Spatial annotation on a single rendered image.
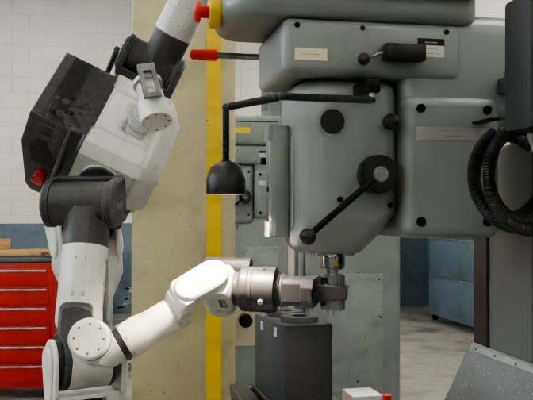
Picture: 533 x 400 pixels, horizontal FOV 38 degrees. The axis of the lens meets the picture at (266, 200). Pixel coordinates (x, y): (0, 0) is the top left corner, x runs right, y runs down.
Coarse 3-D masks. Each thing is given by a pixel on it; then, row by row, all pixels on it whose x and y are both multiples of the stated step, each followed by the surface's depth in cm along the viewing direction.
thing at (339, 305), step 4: (320, 280) 148; (324, 280) 147; (328, 280) 147; (332, 280) 146; (336, 280) 146; (340, 280) 147; (344, 280) 148; (320, 284) 148; (324, 284) 147; (328, 284) 147; (332, 284) 146; (336, 284) 146; (340, 284) 147; (344, 284) 148; (340, 300) 147; (344, 300) 148; (320, 304) 148; (324, 304) 147; (328, 304) 147; (332, 304) 146; (336, 304) 146; (340, 304) 147; (344, 304) 148; (320, 308) 148; (324, 308) 147; (328, 308) 147; (332, 308) 146; (336, 308) 146; (340, 308) 147; (344, 308) 148
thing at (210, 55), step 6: (192, 54) 153; (198, 54) 153; (204, 54) 153; (210, 54) 153; (216, 54) 154; (222, 54) 154; (228, 54) 155; (234, 54) 155; (240, 54) 155; (246, 54) 156; (252, 54) 156; (258, 54) 156; (210, 60) 154
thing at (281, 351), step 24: (288, 312) 190; (264, 336) 190; (288, 336) 177; (312, 336) 178; (264, 360) 190; (288, 360) 177; (312, 360) 178; (264, 384) 190; (288, 384) 176; (312, 384) 178
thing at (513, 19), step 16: (512, 0) 122; (528, 0) 118; (512, 16) 122; (528, 16) 117; (512, 32) 122; (528, 32) 117; (512, 48) 122; (528, 48) 117; (512, 64) 122; (528, 64) 117; (512, 80) 122; (528, 80) 117; (512, 96) 122; (528, 96) 117; (512, 112) 122; (528, 112) 117; (512, 128) 122; (528, 128) 118
